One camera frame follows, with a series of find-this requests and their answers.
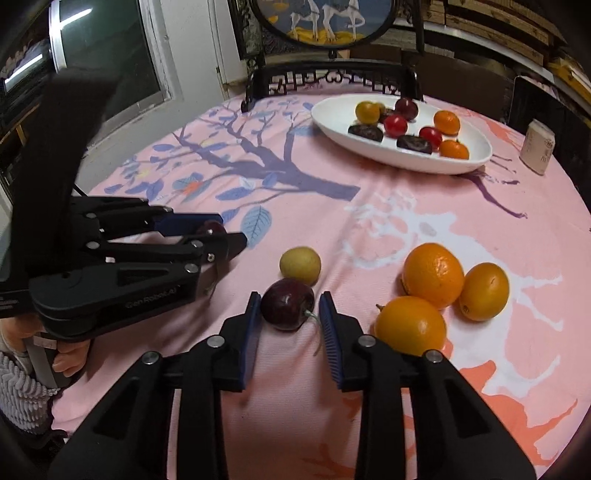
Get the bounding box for white wall shelf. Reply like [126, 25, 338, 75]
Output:
[422, 0, 591, 107]

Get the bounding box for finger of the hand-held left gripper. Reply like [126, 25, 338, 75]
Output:
[69, 198, 225, 239]
[87, 232, 249, 267]

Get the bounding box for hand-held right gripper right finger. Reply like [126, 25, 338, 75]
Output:
[318, 291, 539, 480]

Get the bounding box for window with white frame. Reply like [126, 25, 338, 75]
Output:
[0, 0, 183, 139]

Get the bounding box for round deer picture table screen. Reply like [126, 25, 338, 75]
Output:
[233, 0, 426, 114]

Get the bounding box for white oval plate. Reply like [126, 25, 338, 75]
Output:
[310, 93, 494, 175]

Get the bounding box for stack of flat patterned boxes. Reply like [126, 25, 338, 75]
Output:
[422, 0, 591, 93]

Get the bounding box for black chair back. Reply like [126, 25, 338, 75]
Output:
[505, 74, 573, 139]

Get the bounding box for person's left hand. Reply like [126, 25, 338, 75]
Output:
[0, 318, 90, 384]

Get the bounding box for mandarin orange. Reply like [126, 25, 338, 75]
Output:
[438, 140, 470, 160]
[433, 110, 462, 136]
[401, 243, 465, 310]

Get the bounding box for dark red cherry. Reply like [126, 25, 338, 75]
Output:
[394, 97, 419, 121]
[196, 220, 229, 296]
[260, 277, 324, 357]

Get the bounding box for smooth yellow orange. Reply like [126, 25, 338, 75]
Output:
[373, 296, 448, 357]
[459, 262, 510, 322]
[355, 101, 382, 125]

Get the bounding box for beige drink can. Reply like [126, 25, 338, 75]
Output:
[519, 119, 556, 176]

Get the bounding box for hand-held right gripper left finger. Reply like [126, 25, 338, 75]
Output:
[48, 291, 263, 480]

